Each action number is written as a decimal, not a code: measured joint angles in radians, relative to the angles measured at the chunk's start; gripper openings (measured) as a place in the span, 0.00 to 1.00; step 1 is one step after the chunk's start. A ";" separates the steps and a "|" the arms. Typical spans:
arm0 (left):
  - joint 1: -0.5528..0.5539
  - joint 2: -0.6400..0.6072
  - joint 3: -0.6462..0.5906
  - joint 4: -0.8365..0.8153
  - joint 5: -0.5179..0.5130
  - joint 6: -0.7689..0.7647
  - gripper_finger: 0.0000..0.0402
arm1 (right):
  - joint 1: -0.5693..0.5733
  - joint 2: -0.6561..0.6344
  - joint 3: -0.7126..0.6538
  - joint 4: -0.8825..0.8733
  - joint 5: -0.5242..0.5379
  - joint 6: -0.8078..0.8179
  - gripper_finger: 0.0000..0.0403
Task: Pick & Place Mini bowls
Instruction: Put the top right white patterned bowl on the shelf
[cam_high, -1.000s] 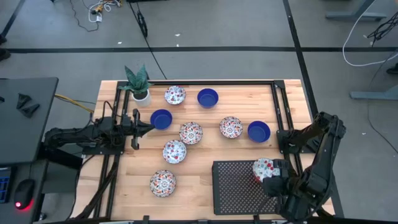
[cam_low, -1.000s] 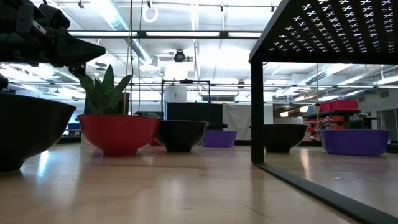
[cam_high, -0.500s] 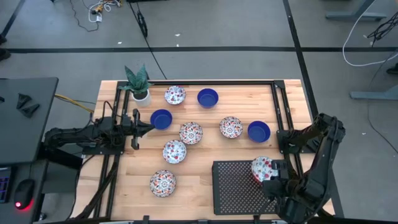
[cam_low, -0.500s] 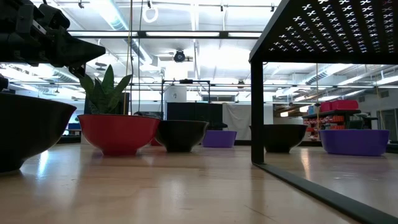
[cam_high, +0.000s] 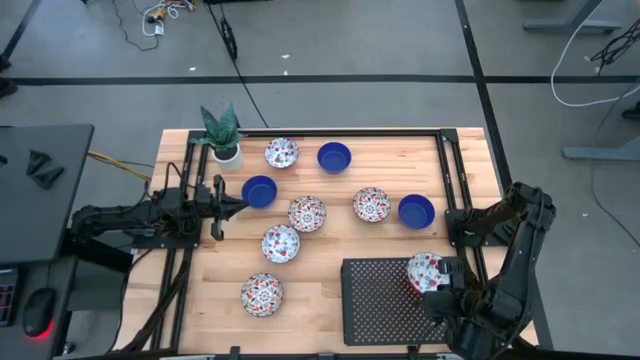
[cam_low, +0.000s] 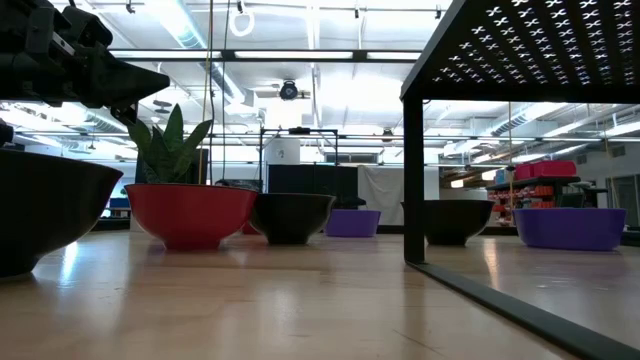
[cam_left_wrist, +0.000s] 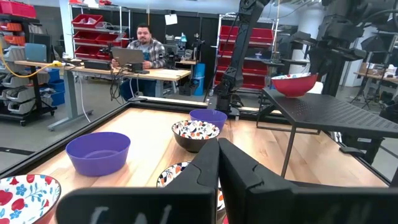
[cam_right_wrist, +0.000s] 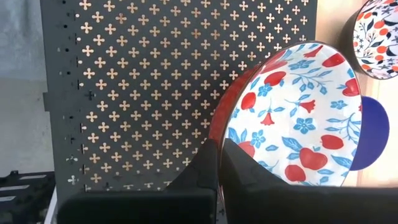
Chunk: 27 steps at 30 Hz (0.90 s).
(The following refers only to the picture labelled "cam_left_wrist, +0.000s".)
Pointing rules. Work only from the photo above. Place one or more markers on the black softbox lamp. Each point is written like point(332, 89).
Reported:
point(374, 43)

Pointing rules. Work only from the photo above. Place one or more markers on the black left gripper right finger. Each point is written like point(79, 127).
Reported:
point(233, 174)

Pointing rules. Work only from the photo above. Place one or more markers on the small red-flower ceramic bowl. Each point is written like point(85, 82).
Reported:
point(25, 199)

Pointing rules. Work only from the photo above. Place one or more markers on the grey laptop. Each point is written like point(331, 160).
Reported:
point(127, 56)

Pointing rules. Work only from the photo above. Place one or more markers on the black shelf cart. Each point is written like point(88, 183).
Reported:
point(37, 102)

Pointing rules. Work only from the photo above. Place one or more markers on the black box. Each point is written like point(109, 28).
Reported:
point(97, 65)

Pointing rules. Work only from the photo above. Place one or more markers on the blue storage bin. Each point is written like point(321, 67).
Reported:
point(57, 96)
point(54, 74)

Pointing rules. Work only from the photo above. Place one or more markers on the person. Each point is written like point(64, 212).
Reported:
point(149, 49)

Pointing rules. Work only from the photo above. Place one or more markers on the white paper sheet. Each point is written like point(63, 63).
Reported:
point(171, 19)

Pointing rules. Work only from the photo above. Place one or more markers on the small orange-flower ceramic bowl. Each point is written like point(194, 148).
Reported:
point(194, 129)
point(169, 175)

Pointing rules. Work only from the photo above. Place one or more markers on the red storage bin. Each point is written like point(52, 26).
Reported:
point(109, 39)
point(87, 20)
point(256, 68)
point(17, 8)
point(87, 52)
point(264, 35)
point(85, 36)
point(255, 82)
point(226, 33)

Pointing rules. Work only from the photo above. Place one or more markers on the wooden desk with grey legs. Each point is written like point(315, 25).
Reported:
point(161, 74)

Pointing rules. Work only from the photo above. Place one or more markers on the large red-flower ceramic bowl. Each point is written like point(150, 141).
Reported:
point(293, 88)

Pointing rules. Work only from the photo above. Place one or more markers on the small blue plastic bowl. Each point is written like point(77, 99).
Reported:
point(208, 115)
point(98, 161)

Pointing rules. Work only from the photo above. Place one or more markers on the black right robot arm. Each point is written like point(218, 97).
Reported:
point(239, 46)

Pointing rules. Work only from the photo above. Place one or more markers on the orange storage bin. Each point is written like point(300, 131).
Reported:
point(14, 40)
point(11, 27)

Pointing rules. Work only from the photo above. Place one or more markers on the black perforated metal rack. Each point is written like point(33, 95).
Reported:
point(326, 112)

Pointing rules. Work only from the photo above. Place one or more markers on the black equipment on stand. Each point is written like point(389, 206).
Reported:
point(335, 40)

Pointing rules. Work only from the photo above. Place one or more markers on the blue barrel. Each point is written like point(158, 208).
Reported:
point(199, 79)

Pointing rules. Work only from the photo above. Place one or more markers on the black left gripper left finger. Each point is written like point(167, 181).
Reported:
point(205, 168)

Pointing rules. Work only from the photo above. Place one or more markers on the grey storage bin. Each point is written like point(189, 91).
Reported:
point(14, 53)
point(15, 80)
point(21, 107)

